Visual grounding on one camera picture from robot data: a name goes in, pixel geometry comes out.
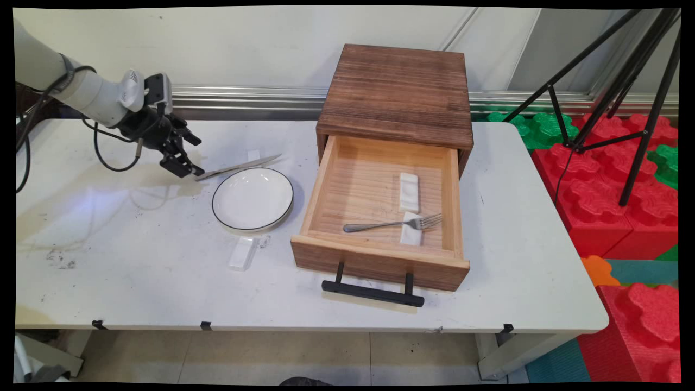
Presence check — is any black cable with silver plug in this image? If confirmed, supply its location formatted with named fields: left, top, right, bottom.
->
left=81, top=117, right=145, bottom=173

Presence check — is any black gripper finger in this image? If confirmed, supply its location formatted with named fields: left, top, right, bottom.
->
left=172, top=120, right=203, bottom=148
left=160, top=142, right=206, bottom=179

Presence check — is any white plate with black rim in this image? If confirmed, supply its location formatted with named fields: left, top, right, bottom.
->
left=211, top=167, right=294, bottom=232

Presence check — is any black drawer handle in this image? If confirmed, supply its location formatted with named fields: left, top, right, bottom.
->
left=321, top=262, right=425, bottom=308

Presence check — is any light wooden drawer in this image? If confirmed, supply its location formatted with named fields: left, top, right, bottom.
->
left=290, top=135, right=471, bottom=292

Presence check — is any orange foam piece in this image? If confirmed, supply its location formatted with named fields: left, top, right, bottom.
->
left=581, top=255, right=621, bottom=287

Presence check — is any black tripod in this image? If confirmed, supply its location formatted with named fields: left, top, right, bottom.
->
left=502, top=8, right=682, bottom=207

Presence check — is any dark brown wooden cabinet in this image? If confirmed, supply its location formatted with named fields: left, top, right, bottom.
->
left=317, top=43, right=474, bottom=180

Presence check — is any silver table knife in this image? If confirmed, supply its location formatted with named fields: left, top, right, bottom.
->
left=194, top=154, right=283, bottom=182

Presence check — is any long black arm cable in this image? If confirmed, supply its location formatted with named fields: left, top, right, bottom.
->
left=15, top=65, right=97, bottom=194

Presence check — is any white table leg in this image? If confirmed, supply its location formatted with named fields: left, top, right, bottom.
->
left=15, top=330, right=93, bottom=379
left=475, top=332, right=577, bottom=380

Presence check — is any silver fork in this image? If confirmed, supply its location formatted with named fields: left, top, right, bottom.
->
left=342, top=213, right=443, bottom=234

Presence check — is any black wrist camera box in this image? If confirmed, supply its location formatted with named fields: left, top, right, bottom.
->
left=143, top=73, right=174, bottom=115

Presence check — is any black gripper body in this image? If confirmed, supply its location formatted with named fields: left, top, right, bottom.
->
left=116, top=106, right=178, bottom=153

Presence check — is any aluminium wall rail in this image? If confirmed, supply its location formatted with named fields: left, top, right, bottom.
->
left=168, top=86, right=679, bottom=120

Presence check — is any large red foam block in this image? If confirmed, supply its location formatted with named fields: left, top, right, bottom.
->
left=531, top=113, right=679, bottom=259

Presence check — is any teal foam mat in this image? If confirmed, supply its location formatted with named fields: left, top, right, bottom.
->
left=605, top=258, right=679, bottom=286
left=525, top=339, right=591, bottom=384

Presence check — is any green foam block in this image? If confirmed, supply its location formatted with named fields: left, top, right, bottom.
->
left=648, top=143, right=679, bottom=189
left=485, top=111, right=579, bottom=150

